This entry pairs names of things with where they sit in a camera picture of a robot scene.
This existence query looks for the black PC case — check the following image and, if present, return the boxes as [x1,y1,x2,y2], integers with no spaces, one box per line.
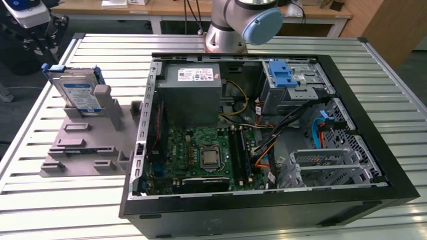
[118,51,422,240]

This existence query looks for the yellow wire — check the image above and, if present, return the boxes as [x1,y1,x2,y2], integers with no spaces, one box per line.
[218,79,250,117]

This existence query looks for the large white box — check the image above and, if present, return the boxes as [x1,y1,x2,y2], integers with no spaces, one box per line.
[102,0,128,10]

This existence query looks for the silver CPU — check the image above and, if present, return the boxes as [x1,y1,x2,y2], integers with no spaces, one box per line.
[202,150,221,168]

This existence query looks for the blue data wire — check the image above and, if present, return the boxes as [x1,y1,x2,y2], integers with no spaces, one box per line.
[311,109,335,151]

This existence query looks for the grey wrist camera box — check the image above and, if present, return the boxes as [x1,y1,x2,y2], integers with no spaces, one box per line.
[6,0,52,29]

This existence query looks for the black cable bundle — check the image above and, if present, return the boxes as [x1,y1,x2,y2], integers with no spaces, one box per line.
[251,96,335,155]

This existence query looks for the CPU socket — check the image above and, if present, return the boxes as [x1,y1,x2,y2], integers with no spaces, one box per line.
[198,143,225,174]

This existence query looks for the blue plastic drive latch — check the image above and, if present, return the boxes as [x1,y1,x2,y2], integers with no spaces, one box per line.
[269,61,299,88]

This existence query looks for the thin black hanging cable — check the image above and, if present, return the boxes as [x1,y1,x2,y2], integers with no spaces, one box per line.
[186,0,205,35]

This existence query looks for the orange wire bundle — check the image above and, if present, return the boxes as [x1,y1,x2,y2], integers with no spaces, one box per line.
[254,139,273,171]

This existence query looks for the grey parts rack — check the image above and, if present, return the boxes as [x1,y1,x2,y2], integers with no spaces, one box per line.
[39,84,145,178]

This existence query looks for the wooden desk white legs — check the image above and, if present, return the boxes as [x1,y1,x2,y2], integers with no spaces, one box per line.
[50,0,355,38]

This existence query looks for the wooden cabinet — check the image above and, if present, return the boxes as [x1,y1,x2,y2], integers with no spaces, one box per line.
[339,0,427,71]

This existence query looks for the black graphics card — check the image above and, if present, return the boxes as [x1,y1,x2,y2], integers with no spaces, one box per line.
[173,176,233,194]

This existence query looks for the grey power supply unit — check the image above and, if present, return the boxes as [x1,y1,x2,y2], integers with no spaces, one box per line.
[155,62,225,128]

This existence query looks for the metal drive cage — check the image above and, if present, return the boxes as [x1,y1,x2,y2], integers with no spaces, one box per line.
[259,59,337,116]

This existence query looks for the orange power wire black plug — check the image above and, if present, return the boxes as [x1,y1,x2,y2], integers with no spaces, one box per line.
[318,118,349,148]

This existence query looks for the hard disk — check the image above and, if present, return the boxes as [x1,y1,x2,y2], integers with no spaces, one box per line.
[42,64,107,117]

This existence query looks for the metal disk bay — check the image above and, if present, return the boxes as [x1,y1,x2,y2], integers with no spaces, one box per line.
[289,147,382,188]

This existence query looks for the green motherboard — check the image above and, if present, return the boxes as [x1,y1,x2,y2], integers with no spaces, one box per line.
[146,126,269,196]

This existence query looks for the grey metal foot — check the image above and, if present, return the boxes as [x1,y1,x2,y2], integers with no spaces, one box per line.
[0,82,15,103]

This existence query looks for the black RAM stick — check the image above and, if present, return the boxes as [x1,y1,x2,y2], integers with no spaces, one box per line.
[230,126,245,187]

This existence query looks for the thin red wire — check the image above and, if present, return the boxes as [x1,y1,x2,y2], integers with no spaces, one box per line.
[151,102,163,153]

